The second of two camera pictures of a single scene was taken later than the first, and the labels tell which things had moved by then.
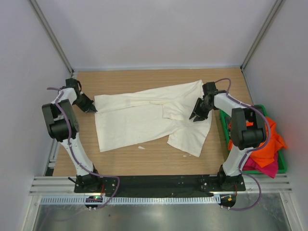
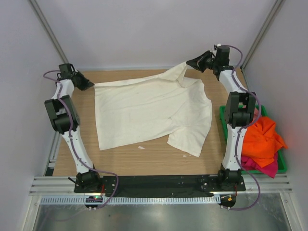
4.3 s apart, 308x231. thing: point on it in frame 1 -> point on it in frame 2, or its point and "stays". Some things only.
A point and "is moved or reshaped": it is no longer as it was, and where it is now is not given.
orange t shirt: [268, 154] stays
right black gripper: [200, 116] -> [198, 62]
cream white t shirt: [131, 119] is moved or reshaped
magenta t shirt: [270, 169] stays
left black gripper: [89, 103] -> [86, 83]
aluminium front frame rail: [270, 185] stays
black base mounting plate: [172, 184] stays
